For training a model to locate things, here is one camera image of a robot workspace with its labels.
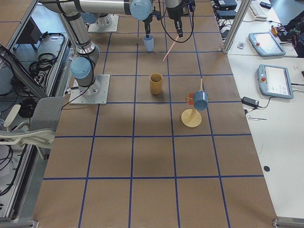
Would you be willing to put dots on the black power adapter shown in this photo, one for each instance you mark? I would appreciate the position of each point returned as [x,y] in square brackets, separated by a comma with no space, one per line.
[250,102]

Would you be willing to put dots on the lower teach pendant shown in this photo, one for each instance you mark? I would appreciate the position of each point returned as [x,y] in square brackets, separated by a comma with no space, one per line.
[274,81]

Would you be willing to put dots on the light blue plastic cup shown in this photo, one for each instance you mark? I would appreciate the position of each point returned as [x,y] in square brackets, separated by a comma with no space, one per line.
[149,42]

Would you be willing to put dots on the pink chopstick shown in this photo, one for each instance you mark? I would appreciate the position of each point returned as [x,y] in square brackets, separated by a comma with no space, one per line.
[169,50]

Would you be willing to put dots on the upper teach pendant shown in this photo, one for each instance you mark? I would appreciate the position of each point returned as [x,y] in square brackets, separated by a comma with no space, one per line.
[265,44]

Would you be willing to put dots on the white keyboard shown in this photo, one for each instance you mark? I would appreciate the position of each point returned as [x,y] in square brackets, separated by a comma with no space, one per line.
[256,11]

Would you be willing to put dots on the teach pendant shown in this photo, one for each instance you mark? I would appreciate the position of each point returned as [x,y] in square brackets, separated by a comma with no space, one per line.
[274,81]
[265,44]

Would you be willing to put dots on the blue mug on stand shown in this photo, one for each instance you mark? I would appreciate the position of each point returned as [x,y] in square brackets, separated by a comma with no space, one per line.
[200,100]

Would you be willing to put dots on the metal allen key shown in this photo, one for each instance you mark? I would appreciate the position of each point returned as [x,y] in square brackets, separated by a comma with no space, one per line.
[255,119]

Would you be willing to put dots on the bamboo cylinder holder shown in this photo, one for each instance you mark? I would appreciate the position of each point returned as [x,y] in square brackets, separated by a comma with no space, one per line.
[156,83]

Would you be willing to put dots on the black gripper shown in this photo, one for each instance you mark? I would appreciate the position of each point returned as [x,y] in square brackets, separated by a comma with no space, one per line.
[175,13]
[147,26]

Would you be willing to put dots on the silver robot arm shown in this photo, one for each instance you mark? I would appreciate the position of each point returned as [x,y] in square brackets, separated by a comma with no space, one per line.
[175,12]
[82,68]

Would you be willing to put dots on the wooden mug tree stand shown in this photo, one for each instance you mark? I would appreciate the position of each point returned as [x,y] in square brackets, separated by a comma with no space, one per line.
[192,117]

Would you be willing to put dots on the grey office chair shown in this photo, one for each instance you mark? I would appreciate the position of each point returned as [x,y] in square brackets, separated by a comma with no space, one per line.
[40,131]

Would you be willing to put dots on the orange mug on stand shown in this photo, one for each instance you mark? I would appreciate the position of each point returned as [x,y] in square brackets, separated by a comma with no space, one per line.
[189,99]

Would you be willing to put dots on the aluminium frame post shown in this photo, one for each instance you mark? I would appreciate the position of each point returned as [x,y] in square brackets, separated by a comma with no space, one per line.
[242,10]

